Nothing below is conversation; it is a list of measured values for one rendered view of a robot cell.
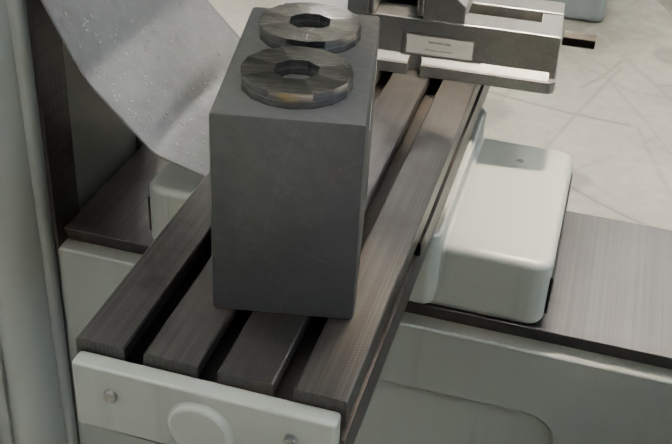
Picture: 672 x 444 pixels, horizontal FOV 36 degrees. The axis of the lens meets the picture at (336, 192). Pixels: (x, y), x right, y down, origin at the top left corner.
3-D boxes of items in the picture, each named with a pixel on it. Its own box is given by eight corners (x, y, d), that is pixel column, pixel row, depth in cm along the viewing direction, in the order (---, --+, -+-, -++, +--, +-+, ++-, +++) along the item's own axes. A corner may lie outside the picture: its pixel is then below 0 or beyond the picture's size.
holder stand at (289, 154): (368, 186, 105) (382, 1, 94) (354, 321, 86) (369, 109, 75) (251, 176, 105) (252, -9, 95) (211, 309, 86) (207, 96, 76)
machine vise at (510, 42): (559, 48, 137) (573, -31, 131) (553, 95, 125) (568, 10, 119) (308, 14, 143) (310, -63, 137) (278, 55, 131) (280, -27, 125)
